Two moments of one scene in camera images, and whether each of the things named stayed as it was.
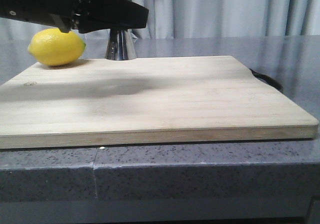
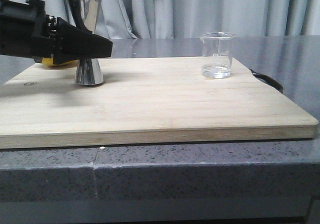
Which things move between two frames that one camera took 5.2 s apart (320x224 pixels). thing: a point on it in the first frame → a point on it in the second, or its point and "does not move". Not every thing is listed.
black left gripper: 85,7 → 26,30
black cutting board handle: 275,84 does not move
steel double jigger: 121,45 → 83,8
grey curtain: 205,10 does not move
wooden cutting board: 173,100 does not move
